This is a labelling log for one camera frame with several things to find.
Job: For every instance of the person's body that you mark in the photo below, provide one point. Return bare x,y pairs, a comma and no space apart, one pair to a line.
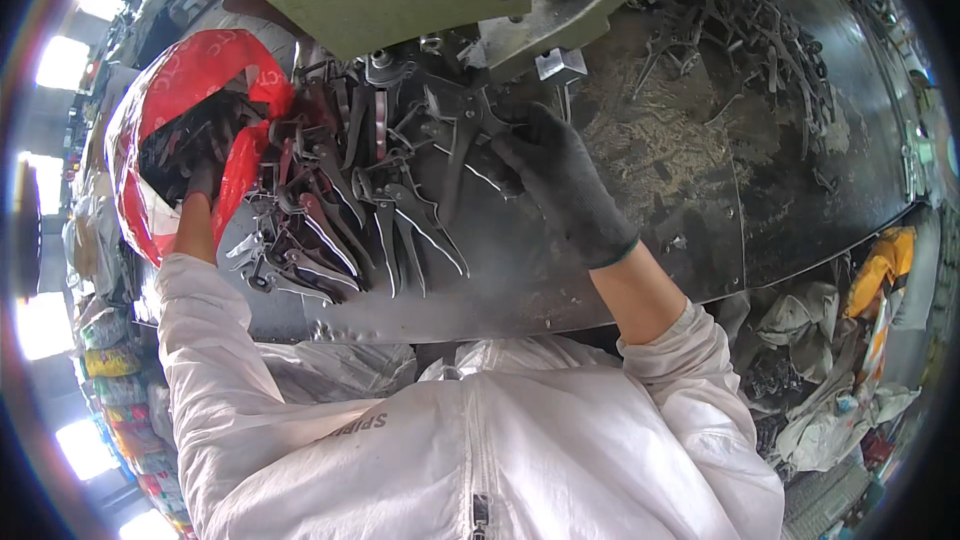
487,457

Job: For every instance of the heap of dark metal scrap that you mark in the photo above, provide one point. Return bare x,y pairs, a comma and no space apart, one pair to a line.
742,37

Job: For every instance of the dark steel shears piece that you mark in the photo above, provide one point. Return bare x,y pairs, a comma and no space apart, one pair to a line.
465,142

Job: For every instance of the heap of grey sacks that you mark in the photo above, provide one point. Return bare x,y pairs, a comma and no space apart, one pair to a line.
817,375

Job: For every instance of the red plastic bag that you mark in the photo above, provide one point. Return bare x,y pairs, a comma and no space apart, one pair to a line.
187,82

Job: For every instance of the stack of colourful sacks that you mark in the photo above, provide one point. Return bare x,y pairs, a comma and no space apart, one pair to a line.
124,397

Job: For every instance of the yellow sack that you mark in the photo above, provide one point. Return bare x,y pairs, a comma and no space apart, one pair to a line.
883,266

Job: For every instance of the person's left hand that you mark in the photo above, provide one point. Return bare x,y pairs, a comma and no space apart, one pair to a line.
201,181

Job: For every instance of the grey plastic crate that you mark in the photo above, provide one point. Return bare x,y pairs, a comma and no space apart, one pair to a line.
825,499

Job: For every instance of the person's right fingers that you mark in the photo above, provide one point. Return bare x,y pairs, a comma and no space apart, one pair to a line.
517,146

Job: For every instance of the person's right hand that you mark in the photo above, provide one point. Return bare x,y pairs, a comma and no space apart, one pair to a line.
570,187

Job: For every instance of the pile of grey plier blanks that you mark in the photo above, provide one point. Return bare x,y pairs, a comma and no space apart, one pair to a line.
337,217

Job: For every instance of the shiny metal die block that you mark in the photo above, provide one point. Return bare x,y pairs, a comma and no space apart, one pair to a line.
559,64

